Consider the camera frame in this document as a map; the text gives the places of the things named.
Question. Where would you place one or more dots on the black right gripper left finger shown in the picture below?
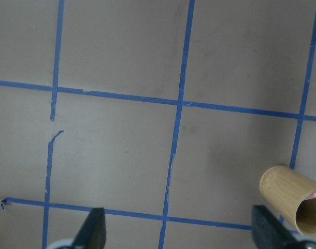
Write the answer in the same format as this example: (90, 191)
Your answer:
(92, 233)

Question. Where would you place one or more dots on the pink chopstick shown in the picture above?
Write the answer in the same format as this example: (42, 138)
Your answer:
(311, 196)

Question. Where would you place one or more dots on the bamboo chopstick holder cup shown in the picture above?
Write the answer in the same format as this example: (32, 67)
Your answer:
(285, 190)

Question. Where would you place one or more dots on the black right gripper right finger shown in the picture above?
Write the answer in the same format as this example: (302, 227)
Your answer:
(267, 232)

